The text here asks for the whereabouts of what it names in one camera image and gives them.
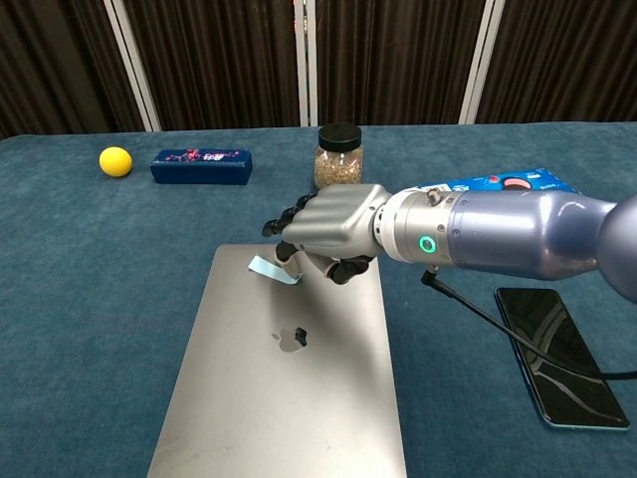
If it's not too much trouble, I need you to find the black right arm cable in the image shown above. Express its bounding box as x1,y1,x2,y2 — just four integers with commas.
421,268,637,382

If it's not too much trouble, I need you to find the dark folding screen panel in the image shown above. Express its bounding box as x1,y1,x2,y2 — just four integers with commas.
0,0,160,139
301,0,499,126
460,0,637,124
104,0,313,131

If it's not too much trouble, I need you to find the dark blue rectangular box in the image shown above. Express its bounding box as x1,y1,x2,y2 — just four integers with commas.
149,147,254,186

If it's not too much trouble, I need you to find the glass jar with black lid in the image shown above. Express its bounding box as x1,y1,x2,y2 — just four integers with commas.
314,123,364,189

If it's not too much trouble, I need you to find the yellow ball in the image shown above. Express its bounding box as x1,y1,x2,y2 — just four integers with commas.
99,146,133,177

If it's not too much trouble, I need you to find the small blue strip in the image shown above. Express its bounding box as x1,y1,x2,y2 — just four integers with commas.
247,255,304,288

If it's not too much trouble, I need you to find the black smartphone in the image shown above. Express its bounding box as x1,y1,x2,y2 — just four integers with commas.
494,287,632,431

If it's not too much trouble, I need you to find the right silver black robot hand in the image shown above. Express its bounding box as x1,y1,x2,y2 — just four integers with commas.
262,183,392,286

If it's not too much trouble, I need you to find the blue cookie box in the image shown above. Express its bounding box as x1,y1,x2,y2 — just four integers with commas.
422,167,581,196

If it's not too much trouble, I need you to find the blue table mat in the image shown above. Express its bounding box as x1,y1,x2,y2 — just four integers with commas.
0,119,637,478

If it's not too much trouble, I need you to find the silver laptop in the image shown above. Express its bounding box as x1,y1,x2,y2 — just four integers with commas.
146,243,408,478

